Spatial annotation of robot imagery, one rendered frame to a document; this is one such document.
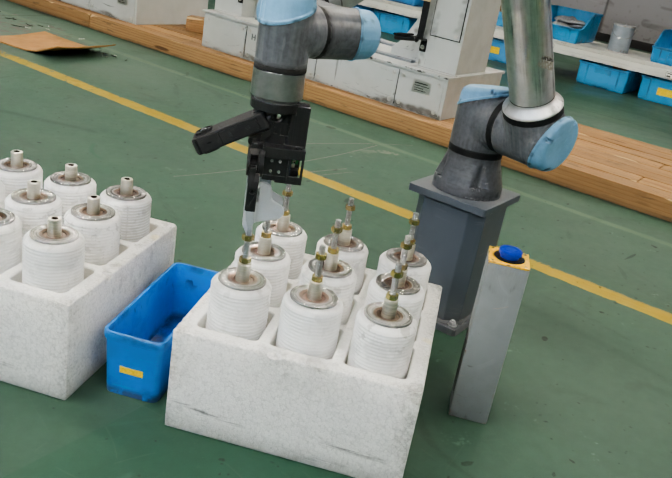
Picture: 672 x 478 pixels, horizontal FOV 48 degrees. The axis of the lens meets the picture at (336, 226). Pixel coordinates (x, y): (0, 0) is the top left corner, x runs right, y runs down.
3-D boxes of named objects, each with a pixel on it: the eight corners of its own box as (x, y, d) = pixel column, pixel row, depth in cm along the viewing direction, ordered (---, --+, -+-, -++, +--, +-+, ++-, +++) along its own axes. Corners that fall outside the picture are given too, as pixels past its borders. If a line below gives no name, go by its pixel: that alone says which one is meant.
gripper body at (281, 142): (300, 190, 111) (312, 110, 106) (241, 183, 109) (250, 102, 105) (297, 173, 118) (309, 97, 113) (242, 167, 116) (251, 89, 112)
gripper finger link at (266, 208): (280, 245, 114) (288, 187, 111) (240, 241, 113) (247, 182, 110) (279, 238, 117) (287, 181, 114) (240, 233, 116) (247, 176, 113)
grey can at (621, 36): (609, 48, 555) (617, 22, 548) (631, 53, 547) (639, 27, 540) (603, 49, 543) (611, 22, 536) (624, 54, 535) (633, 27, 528)
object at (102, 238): (79, 285, 146) (83, 198, 139) (125, 298, 144) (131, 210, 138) (50, 306, 137) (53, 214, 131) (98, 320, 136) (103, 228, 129)
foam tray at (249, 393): (240, 318, 159) (251, 239, 152) (423, 364, 154) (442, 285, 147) (163, 425, 123) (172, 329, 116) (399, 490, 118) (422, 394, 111)
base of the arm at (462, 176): (452, 172, 177) (461, 131, 173) (511, 193, 169) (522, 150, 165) (419, 183, 165) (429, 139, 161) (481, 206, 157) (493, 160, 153)
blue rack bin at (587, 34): (549, 32, 600) (557, 5, 592) (596, 42, 582) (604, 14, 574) (527, 33, 560) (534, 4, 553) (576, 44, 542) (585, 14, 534)
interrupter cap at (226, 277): (253, 297, 115) (254, 293, 115) (209, 283, 117) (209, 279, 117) (273, 279, 122) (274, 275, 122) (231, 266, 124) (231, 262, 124)
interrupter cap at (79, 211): (85, 202, 138) (85, 199, 138) (123, 212, 137) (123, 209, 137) (61, 215, 132) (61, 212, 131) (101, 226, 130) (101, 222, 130)
